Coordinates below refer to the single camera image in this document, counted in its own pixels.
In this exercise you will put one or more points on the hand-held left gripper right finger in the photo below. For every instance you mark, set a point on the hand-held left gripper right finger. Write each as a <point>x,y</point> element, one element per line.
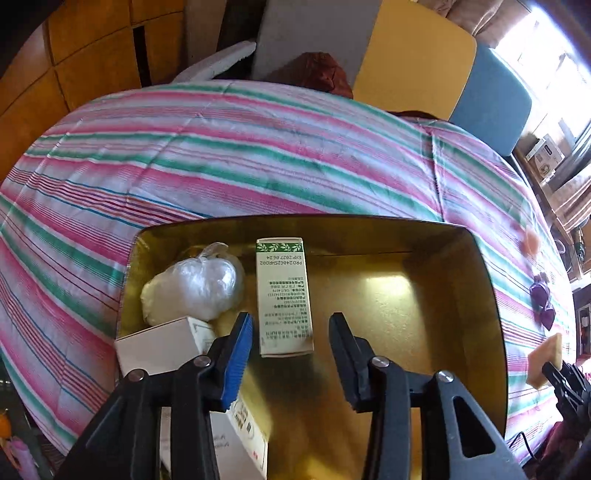
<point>348,364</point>

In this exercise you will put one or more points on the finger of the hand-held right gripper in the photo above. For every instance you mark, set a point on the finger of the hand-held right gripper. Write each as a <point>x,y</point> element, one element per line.
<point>556,376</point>

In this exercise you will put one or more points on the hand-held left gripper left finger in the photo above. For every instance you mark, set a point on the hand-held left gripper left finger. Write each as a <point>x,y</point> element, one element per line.
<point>235,364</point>

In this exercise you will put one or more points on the yellow sponge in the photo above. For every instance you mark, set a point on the yellow sponge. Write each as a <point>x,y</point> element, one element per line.
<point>547,360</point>

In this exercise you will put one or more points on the white box red print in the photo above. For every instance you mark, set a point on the white box red print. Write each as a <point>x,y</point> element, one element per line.
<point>244,434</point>

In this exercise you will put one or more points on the gold metal tray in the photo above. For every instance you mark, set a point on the gold metal tray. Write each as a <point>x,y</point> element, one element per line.
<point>392,300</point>

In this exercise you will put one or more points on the white green carton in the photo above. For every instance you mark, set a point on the white green carton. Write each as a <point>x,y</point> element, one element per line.
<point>284,295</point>

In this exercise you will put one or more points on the purple foil pouch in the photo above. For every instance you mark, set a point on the purple foil pouch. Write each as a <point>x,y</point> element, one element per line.
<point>540,293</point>

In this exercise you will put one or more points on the white plastic bag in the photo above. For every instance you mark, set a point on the white plastic bag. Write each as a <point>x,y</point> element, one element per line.
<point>194,286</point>

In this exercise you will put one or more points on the wooden desk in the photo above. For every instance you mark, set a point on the wooden desk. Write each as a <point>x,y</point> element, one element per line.
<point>554,203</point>

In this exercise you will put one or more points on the striped pink green tablecloth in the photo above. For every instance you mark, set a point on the striped pink green tablecloth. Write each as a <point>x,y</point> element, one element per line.
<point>231,152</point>

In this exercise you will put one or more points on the white appliance box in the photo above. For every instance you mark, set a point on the white appliance box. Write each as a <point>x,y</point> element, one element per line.
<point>547,154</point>

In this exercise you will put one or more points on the pink knitted cloth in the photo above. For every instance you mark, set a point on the pink knitted cloth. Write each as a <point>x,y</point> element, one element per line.
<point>24,457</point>

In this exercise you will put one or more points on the orange fruit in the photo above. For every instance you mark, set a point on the orange fruit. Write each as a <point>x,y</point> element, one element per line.
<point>2,424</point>

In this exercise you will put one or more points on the white foam pad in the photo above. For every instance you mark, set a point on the white foam pad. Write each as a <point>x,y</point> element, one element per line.
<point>217,62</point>

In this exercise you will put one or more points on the grey yellow blue sofa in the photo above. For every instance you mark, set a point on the grey yellow blue sofa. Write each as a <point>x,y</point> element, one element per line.
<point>415,55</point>

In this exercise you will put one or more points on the black rolled mat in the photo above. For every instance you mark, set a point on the black rolled mat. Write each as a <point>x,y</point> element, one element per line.
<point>235,18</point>

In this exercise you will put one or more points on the wooden wardrobe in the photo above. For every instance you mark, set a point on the wooden wardrobe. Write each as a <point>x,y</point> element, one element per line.
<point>69,55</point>

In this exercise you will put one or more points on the pink patterned curtain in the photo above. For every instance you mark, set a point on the pink patterned curtain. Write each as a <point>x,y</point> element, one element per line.
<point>471,11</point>

